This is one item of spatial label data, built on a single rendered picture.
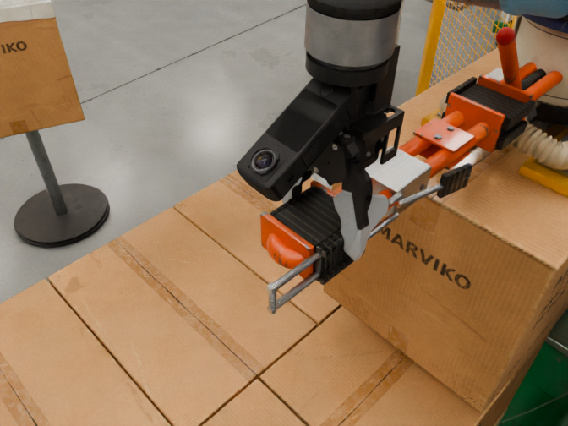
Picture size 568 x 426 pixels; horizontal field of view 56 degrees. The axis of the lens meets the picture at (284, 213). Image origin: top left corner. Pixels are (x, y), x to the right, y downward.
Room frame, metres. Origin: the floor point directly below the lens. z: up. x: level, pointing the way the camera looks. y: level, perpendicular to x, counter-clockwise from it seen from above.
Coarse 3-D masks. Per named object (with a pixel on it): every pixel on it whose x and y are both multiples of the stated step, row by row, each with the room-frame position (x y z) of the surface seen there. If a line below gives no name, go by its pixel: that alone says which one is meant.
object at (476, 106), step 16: (480, 80) 0.71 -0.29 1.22; (496, 80) 0.69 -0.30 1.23; (448, 96) 0.67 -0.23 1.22; (464, 96) 0.67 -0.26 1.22; (480, 96) 0.67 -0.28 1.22; (496, 96) 0.67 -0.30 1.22; (512, 96) 0.67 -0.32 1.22; (528, 96) 0.65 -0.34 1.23; (448, 112) 0.65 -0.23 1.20; (464, 112) 0.64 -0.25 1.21; (480, 112) 0.62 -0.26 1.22; (496, 112) 0.61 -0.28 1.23; (512, 112) 0.62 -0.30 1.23; (528, 112) 0.64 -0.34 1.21; (464, 128) 0.63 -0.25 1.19; (496, 128) 0.60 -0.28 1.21; (512, 128) 0.63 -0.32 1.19; (480, 144) 0.61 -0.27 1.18
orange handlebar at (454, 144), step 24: (528, 72) 0.76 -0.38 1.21; (552, 72) 0.76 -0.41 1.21; (432, 120) 0.61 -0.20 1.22; (456, 120) 0.62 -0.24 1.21; (408, 144) 0.56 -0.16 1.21; (432, 144) 0.58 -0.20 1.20; (456, 144) 0.56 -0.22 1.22; (432, 168) 0.52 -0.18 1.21; (336, 192) 0.47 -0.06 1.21; (384, 192) 0.47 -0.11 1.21; (288, 264) 0.37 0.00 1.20
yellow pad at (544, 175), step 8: (560, 136) 0.76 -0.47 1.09; (528, 160) 0.69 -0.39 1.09; (536, 160) 0.69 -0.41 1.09; (520, 168) 0.68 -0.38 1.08; (528, 168) 0.67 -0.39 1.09; (536, 168) 0.67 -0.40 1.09; (544, 168) 0.67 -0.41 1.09; (528, 176) 0.67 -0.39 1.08; (536, 176) 0.66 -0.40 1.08; (544, 176) 0.65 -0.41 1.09; (552, 176) 0.65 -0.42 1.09; (560, 176) 0.65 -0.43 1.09; (544, 184) 0.65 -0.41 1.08; (552, 184) 0.64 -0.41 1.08; (560, 184) 0.63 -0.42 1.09; (560, 192) 0.63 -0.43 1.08
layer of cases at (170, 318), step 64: (256, 192) 1.26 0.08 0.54; (128, 256) 0.99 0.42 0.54; (192, 256) 0.99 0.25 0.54; (256, 256) 0.99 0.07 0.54; (0, 320) 0.78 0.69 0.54; (64, 320) 0.78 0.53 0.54; (128, 320) 0.78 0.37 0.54; (192, 320) 0.78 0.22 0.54; (256, 320) 0.78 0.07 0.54; (320, 320) 0.78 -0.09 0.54; (0, 384) 0.61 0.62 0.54; (64, 384) 0.61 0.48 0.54; (128, 384) 0.61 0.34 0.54; (192, 384) 0.61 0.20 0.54; (256, 384) 0.61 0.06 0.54; (320, 384) 0.61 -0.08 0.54; (384, 384) 0.61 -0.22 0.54; (512, 384) 0.65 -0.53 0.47
